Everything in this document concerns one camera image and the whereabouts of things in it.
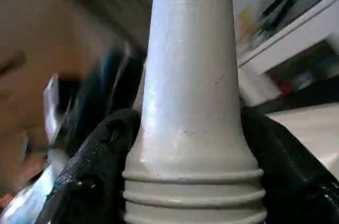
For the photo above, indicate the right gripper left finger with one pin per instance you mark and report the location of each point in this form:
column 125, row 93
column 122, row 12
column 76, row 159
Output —
column 90, row 181

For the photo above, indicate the white cabinet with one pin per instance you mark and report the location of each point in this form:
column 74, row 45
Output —
column 291, row 28

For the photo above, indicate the white plastic table top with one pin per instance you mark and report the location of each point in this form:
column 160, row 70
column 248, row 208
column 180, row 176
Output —
column 312, row 134

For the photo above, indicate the white plastic table leg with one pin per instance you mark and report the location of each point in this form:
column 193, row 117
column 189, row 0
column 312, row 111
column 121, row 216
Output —
column 193, row 102

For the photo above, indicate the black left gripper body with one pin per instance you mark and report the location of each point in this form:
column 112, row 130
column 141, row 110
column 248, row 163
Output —
column 103, row 97

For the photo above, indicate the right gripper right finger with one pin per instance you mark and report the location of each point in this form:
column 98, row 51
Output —
column 296, row 181

